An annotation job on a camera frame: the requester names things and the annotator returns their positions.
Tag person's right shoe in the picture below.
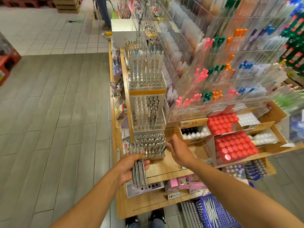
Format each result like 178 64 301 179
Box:
149 209 167 228

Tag small translucent plastic organiser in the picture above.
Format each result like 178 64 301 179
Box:
126 180 164 198

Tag blue shopping basket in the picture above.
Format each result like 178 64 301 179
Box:
196 193 243 228

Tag pile of pink eraser packets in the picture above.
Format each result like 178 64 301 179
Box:
164 174 210 193

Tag clear acrylic pen display tower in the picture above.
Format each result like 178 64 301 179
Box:
125 40 168 161

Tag tray of red-capped glue sticks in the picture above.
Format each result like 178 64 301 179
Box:
214 131 259 165
206 112 240 136

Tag white square box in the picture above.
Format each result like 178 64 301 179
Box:
110 19 138 48

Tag pastel eraser display box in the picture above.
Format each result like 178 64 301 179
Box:
222 164 247 181

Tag cardboard box of white glue sticks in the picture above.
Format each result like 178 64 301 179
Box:
249 126 288 154
175 118 212 145
237 111 262 129

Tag person's left shoe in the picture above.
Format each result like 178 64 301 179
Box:
125 216 141 228

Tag blue yellow stationery packets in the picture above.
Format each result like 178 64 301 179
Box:
244 159 269 181

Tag person's right hand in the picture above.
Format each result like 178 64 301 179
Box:
166 134 197 168

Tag person's left forearm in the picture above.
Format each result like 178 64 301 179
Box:
50 174 130 228

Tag red low goods shelf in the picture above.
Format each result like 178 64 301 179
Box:
0 0 55 9
0 47 22 87

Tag row of hanging stationery packets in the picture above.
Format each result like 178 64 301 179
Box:
110 45 130 141

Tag single silver pen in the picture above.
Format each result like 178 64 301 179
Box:
158 142 168 156

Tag clear pen bundle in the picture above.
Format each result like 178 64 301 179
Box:
129 144 149 189

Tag person's left hand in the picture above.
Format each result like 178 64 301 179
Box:
114 153 151 186

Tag wooden glue display stand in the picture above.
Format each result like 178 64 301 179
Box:
108 41 304 220

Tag person's right forearm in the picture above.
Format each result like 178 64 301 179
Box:
187 156 304 228

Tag row of black white boxes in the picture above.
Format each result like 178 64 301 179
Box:
0 31 12 57

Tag large tiered acrylic pen rack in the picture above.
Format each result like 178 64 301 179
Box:
133 0 304 124

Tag person's shoe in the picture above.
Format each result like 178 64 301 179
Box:
149 209 167 228
125 216 141 228

